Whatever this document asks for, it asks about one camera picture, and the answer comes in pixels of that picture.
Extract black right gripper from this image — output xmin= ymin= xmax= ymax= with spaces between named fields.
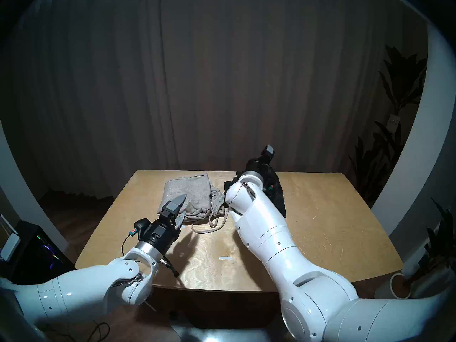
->
xmin=244 ymin=144 xmax=275 ymax=180

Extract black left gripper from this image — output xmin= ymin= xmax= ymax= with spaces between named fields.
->
xmin=140 ymin=193 xmax=188 ymax=254

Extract grey drawstring pants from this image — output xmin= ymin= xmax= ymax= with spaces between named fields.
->
xmin=157 ymin=173 xmax=229 ymax=234

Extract black drawstring pants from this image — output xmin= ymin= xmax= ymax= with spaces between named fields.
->
xmin=224 ymin=167 xmax=287 ymax=218

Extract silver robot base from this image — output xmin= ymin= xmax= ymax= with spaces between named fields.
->
xmin=167 ymin=309 xmax=285 ymax=342

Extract brown pleated curtain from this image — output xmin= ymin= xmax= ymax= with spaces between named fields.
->
xmin=7 ymin=0 xmax=428 ymax=203

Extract black computer tower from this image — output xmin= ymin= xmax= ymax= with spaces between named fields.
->
xmin=0 ymin=220 xmax=75 ymax=285

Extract tall dark leafy plant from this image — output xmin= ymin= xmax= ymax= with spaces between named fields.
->
xmin=347 ymin=45 xmax=428 ymax=206

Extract small white box device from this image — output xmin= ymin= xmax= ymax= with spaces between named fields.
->
xmin=0 ymin=234 xmax=21 ymax=261

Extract white cylindrical plant pot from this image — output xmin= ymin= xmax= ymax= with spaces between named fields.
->
xmin=374 ymin=273 xmax=414 ymax=300

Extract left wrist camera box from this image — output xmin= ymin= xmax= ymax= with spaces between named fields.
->
xmin=130 ymin=218 xmax=151 ymax=238

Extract black floor cable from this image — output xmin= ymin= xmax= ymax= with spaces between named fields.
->
xmin=46 ymin=320 xmax=110 ymax=342

